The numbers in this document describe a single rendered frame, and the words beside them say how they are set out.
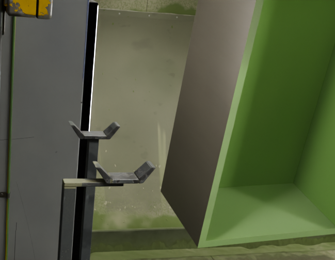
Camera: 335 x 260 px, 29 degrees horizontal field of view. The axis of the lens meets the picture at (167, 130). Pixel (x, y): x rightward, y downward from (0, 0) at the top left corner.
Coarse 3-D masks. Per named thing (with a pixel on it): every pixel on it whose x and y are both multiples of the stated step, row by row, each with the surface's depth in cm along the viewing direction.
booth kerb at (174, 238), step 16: (96, 240) 292; (112, 240) 294; (128, 240) 297; (144, 240) 299; (160, 240) 301; (176, 240) 304; (192, 240) 306; (272, 240) 320; (288, 240) 323; (304, 240) 326; (320, 240) 329
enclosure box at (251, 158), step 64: (256, 0) 180; (320, 0) 230; (192, 64) 217; (256, 64) 233; (320, 64) 244; (192, 128) 218; (256, 128) 247; (320, 128) 251; (192, 192) 219; (256, 192) 256; (320, 192) 252
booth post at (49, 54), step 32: (64, 0) 132; (32, 32) 132; (64, 32) 134; (32, 64) 134; (64, 64) 136; (0, 96) 134; (32, 96) 135; (64, 96) 138; (0, 128) 135; (32, 128) 137; (64, 128) 139; (0, 160) 137; (32, 160) 139; (64, 160) 141; (32, 192) 141; (0, 224) 141; (32, 224) 143; (0, 256) 143; (32, 256) 145
